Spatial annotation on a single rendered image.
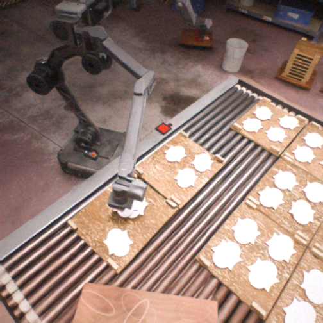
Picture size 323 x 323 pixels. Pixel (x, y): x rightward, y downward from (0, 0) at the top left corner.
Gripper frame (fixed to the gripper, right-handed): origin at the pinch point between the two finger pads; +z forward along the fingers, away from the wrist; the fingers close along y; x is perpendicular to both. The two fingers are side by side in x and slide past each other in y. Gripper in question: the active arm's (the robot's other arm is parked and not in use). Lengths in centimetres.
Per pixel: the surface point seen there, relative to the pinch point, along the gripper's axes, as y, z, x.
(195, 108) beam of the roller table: -21, 14, -96
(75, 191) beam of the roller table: 30.3, 15.8, -12.3
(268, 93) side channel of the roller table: -71, 9, -123
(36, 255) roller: 32.8, 16.5, 21.9
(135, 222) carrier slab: -4.9, 13.7, -2.5
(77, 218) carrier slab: 22.0, 14.0, 2.4
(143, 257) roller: -13.0, 15.7, 12.1
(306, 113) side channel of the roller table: -97, 9, -108
